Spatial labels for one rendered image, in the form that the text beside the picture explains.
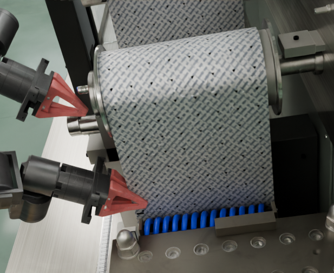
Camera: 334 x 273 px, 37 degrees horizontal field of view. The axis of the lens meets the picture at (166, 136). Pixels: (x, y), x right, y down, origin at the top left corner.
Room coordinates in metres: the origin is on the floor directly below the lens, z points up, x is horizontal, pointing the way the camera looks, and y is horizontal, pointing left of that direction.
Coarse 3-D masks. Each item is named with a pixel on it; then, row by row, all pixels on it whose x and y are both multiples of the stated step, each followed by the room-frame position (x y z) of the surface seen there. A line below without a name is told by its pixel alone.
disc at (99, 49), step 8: (96, 48) 0.70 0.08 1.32; (104, 48) 0.74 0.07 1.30; (96, 56) 0.67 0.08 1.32; (96, 64) 0.66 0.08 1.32; (96, 72) 0.65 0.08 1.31; (96, 80) 0.64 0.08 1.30; (96, 88) 0.63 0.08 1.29; (104, 112) 0.62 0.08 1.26; (104, 120) 0.62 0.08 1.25; (112, 136) 0.63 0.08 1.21
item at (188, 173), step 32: (224, 128) 0.61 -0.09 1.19; (256, 128) 0.60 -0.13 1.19; (128, 160) 0.63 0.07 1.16; (160, 160) 0.62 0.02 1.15; (192, 160) 0.62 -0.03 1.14; (224, 160) 0.61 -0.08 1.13; (256, 160) 0.61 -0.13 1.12; (160, 192) 0.62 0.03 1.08; (192, 192) 0.62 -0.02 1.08; (224, 192) 0.61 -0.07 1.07; (256, 192) 0.61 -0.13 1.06
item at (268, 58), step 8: (264, 32) 0.67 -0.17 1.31; (264, 40) 0.65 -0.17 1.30; (264, 48) 0.63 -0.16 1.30; (264, 56) 0.62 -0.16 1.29; (272, 56) 0.62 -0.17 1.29; (272, 64) 0.62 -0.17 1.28; (272, 72) 0.61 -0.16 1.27; (272, 80) 0.61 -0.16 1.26; (272, 88) 0.61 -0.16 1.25; (96, 96) 0.64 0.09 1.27; (272, 96) 0.61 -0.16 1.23; (272, 104) 0.62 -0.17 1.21
